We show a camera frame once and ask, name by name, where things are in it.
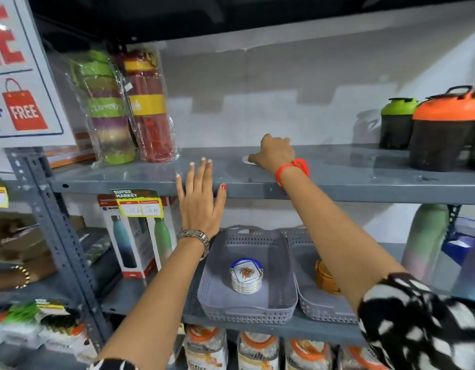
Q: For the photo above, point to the person's left forearm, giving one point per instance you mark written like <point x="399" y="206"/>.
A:
<point x="156" y="304"/>

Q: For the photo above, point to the person's left middle finger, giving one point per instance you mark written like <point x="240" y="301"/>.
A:
<point x="202" y="174"/>

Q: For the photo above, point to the person's left hand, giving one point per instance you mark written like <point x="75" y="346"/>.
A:
<point x="199" y="204"/>

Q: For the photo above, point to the person's left little finger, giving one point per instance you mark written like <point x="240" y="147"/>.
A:
<point x="180" y="184"/>

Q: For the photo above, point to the white red bottle box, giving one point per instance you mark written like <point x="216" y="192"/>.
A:
<point x="123" y="242"/>
<point x="166" y="238"/>

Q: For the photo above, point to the red yellow wrapped bottle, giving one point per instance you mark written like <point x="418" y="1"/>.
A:
<point x="150" y="111"/>

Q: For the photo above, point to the grey plastic basket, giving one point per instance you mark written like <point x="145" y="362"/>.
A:
<point x="222" y="300"/>
<point x="310" y="296"/>

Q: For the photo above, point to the orange flat box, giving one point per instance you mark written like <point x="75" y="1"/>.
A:
<point x="69" y="152"/>

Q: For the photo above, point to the orange lid shaker bottle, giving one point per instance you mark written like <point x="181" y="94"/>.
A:
<point x="442" y="134"/>

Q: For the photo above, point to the blue box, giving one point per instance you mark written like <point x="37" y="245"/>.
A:
<point x="459" y="246"/>

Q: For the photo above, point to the white round coaster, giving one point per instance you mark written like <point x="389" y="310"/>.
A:
<point x="245" y="159"/>

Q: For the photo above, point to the black white patterned sleeve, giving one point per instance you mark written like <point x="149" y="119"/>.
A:
<point x="422" y="327"/>

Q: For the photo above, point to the person's right forearm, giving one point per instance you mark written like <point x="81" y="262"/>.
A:
<point x="337" y="235"/>

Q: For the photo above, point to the grey metal shelf rack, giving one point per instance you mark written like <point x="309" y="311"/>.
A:
<point x="337" y="179"/>

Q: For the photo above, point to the pile of packaged goods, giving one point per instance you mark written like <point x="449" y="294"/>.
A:
<point x="37" y="327"/>

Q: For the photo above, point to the orange lid clear jar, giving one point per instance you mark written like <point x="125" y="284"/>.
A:
<point x="258" y="352"/>
<point x="361" y="360"/>
<point x="205" y="348"/>
<point x="308" y="356"/>

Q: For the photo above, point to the white promotional sign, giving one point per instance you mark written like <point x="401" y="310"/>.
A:
<point x="25" y="73"/>

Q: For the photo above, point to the white blue coaster set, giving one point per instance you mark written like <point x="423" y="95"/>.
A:
<point x="246" y="277"/>

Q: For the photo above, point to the person's left thumb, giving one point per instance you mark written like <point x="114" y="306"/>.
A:
<point x="221" y="195"/>

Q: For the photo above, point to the person's right hand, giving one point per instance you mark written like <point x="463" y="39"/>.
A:
<point x="276" y="156"/>

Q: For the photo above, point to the yellow green price label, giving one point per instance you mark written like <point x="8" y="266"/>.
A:
<point x="139" y="206"/>

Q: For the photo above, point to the silver wristwatch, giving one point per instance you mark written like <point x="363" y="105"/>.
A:
<point x="195" y="235"/>

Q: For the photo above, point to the person's right thumb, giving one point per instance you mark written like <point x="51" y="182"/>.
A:
<point x="256" y="158"/>

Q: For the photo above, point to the green purple wrapped bottle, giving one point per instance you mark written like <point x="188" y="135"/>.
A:
<point x="106" y="111"/>

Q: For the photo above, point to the gold coaster set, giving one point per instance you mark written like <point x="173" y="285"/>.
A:
<point x="325" y="279"/>

